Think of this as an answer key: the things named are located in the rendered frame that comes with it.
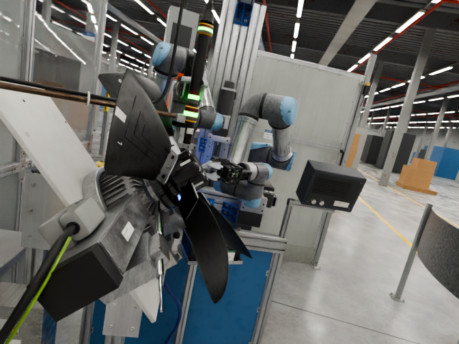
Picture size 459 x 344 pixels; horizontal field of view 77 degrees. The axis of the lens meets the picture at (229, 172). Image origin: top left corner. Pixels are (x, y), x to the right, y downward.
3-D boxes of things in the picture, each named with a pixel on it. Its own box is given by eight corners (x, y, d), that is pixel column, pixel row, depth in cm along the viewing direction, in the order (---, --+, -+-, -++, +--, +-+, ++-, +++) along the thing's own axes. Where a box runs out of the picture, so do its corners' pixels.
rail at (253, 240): (91, 227, 129) (93, 210, 128) (95, 224, 133) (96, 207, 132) (283, 254, 142) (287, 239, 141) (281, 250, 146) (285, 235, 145)
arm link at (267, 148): (250, 161, 178) (255, 139, 176) (271, 166, 174) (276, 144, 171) (244, 162, 167) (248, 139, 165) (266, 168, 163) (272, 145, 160)
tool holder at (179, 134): (175, 147, 86) (181, 115, 84) (164, 142, 91) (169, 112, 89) (200, 150, 92) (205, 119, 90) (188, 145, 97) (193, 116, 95)
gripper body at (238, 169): (232, 166, 104) (254, 167, 113) (217, 158, 110) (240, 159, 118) (227, 186, 106) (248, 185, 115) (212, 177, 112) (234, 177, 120)
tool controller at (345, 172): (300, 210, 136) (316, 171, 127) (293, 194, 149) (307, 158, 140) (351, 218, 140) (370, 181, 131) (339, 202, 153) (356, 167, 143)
